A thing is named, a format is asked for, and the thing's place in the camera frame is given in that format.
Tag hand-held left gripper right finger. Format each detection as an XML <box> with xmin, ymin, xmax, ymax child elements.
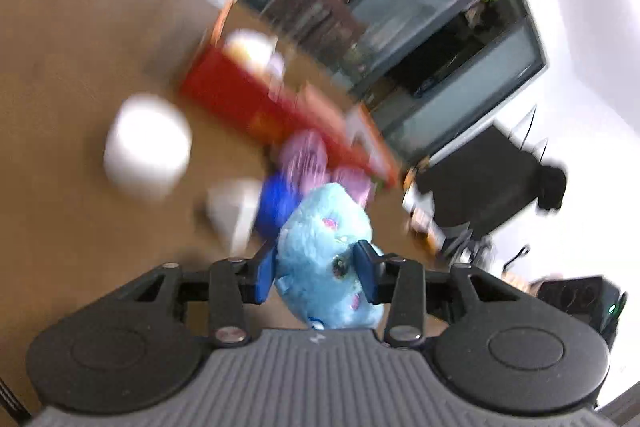
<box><xmin>352</xmin><ymin>239</ymin><xmax>532</xmax><ymax>348</ymax></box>

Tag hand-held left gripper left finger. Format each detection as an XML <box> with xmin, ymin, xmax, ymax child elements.
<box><xmin>134</xmin><ymin>252</ymin><xmax>279</xmax><ymax>345</ymax></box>

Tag light blue plush toy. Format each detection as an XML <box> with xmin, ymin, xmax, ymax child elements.
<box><xmin>275</xmin><ymin>182</ymin><xmax>388</xmax><ymax>333</ymax></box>

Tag red cardboard box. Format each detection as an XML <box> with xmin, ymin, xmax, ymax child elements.
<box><xmin>179</xmin><ymin>0</ymin><xmax>403</xmax><ymax>188</ymax></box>

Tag lavender folded towel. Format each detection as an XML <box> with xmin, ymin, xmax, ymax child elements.
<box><xmin>254</xmin><ymin>172</ymin><xmax>303</xmax><ymax>240</ymax></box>

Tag orange and white wrappers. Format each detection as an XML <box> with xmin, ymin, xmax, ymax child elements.
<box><xmin>401</xmin><ymin>167</ymin><xmax>447</xmax><ymax>254</ymax></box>

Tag purple rolled towel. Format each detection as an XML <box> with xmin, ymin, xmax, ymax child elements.
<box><xmin>280</xmin><ymin>129</ymin><xmax>331</xmax><ymax>188</ymax></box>

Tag black monitor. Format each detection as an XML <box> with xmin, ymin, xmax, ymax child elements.
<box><xmin>415</xmin><ymin>124</ymin><xmax>545</xmax><ymax>239</ymax></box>

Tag black cloth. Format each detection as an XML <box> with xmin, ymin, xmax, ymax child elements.
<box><xmin>535</xmin><ymin>162</ymin><xmax>569</xmax><ymax>210</ymax></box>

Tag black box with green light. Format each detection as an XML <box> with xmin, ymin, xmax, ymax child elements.
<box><xmin>537</xmin><ymin>276</ymin><xmax>628</xmax><ymax>339</ymax></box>

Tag dark sliding glass door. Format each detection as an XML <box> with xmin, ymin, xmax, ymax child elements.
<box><xmin>240</xmin><ymin>0</ymin><xmax>548</xmax><ymax>164</ymax></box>

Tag dark wooden chair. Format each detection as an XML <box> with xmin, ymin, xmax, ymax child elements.
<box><xmin>264</xmin><ymin>0</ymin><xmax>367</xmax><ymax>60</ymax></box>

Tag hanging clothes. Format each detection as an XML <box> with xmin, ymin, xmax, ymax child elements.
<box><xmin>465</xmin><ymin>0</ymin><xmax>507</xmax><ymax>28</ymax></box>

